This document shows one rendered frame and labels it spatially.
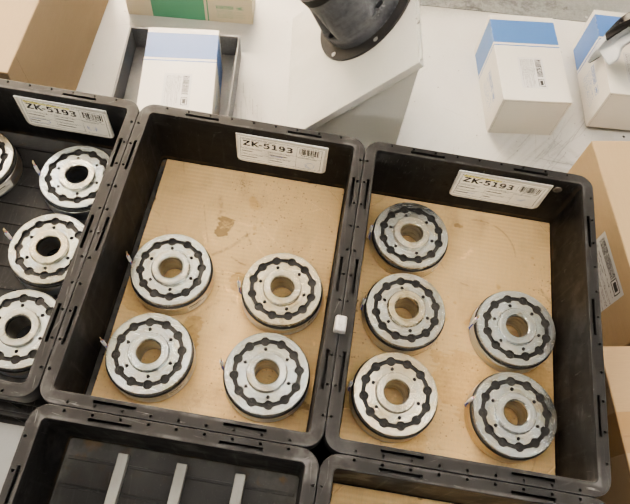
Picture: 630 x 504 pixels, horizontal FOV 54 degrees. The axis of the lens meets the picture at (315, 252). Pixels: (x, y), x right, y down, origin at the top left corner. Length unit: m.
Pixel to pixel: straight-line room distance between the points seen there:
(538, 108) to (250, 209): 0.55
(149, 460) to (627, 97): 0.95
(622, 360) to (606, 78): 0.54
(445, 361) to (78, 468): 0.46
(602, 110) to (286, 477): 0.83
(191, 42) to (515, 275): 0.65
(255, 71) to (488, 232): 0.55
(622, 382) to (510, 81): 0.55
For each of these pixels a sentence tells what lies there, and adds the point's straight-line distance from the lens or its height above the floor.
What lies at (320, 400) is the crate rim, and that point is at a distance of 0.67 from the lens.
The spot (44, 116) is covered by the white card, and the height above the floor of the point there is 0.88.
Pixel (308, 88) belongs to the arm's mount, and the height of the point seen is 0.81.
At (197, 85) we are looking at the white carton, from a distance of 1.06.
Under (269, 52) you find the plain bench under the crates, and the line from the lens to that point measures 1.24.
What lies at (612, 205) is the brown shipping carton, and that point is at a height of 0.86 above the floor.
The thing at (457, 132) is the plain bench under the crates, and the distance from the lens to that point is 1.17.
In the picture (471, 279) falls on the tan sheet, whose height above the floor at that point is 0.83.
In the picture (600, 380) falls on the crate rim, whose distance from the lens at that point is 0.77.
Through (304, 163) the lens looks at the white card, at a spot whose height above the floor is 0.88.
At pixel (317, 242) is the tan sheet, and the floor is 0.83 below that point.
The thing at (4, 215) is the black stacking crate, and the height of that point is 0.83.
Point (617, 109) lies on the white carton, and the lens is 1.24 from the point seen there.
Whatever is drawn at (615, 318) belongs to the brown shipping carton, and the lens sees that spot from 0.97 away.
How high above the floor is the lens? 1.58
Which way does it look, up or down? 63 degrees down
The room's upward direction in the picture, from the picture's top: 8 degrees clockwise
